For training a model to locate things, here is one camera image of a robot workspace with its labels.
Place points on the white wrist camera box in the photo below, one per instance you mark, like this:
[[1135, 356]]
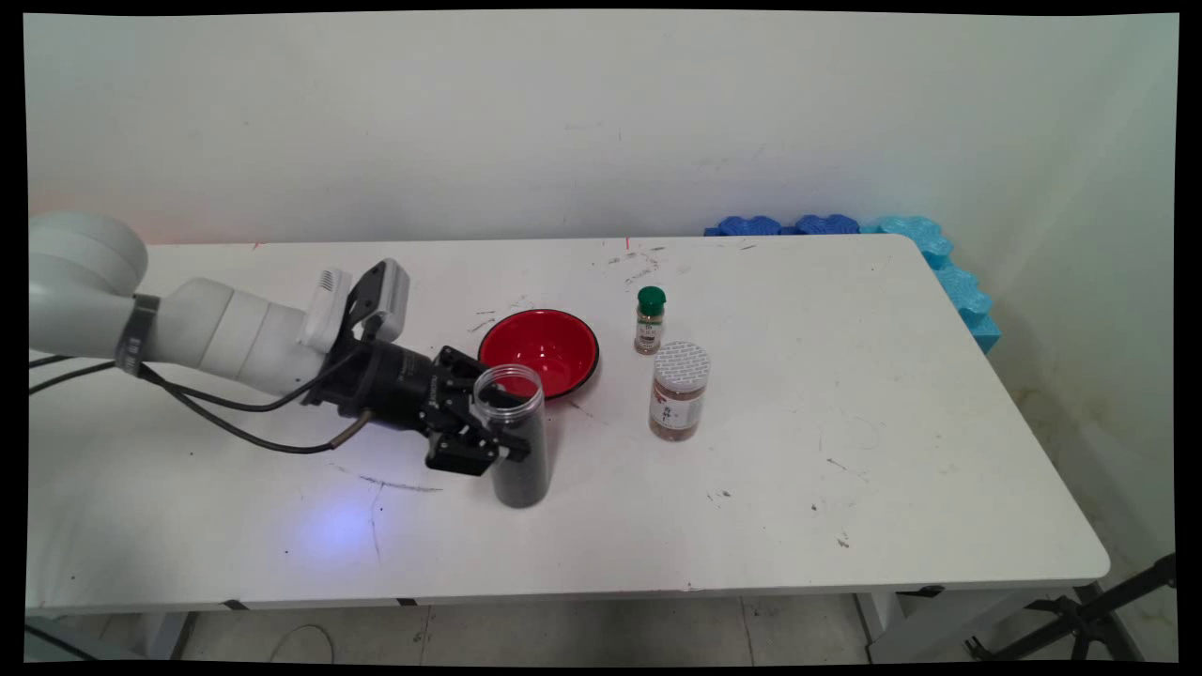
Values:
[[390, 291]]

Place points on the nut jar with white lid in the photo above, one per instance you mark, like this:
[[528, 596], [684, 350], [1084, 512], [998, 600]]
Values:
[[676, 404]]

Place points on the green-capped spice bottle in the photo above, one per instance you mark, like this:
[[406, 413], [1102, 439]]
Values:
[[649, 324]]

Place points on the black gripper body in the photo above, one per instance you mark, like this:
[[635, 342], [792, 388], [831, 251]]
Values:
[[394, 385]]

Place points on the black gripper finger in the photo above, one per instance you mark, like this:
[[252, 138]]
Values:
[[465, 451], [462, 366]]

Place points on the clear jar with black grains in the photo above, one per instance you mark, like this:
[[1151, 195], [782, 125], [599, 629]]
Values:
[[521, 469]]

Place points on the white table leg frame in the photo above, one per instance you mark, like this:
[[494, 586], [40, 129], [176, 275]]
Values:
[[164, 634], [930, 629]]

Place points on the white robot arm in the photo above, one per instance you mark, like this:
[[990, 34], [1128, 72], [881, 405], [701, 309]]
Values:
[[216, 329]]

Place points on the light blue foam mat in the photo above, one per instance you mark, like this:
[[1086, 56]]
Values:
[[958, 282]]

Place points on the dark blue foam mat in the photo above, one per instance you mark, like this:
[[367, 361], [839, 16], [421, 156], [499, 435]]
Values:
[[751, 226]]

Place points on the black tripod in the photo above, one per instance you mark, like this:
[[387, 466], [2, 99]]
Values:
[[1089, 620]]

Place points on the red bowl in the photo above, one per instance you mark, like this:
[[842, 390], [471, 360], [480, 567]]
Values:
[[554, 343]]

